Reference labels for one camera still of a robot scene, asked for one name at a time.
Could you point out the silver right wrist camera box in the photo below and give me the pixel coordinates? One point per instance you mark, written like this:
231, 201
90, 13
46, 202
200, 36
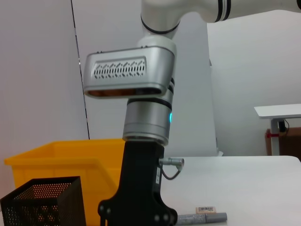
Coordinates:
129, 70

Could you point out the thin black wall strip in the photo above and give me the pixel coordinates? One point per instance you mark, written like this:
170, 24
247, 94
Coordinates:
81, 77

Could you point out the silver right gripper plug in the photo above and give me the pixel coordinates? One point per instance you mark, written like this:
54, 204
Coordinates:
171, 161

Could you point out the beige barcode eraser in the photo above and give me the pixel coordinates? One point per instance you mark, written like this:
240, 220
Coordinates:
205, 209

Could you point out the grey marker pen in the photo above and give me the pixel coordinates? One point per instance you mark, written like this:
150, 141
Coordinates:
202, 218

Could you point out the yellow plastic bin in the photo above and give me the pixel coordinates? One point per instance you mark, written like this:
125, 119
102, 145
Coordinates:
58, 155

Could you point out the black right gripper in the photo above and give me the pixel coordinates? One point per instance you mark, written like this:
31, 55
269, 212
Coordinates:
138, 188

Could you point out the black mesh pen holder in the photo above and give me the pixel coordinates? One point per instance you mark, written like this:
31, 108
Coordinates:
42, 202

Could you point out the brown cabinet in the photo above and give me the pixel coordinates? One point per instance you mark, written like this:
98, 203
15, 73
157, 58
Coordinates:
291, 143

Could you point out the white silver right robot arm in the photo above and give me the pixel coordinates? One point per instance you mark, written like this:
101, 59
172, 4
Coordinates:
150, 122

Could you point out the red clamp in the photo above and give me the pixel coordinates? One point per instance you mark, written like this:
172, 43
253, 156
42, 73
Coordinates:
274, 135

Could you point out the white background desk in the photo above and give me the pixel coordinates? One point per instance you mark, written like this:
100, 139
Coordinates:
277, 111

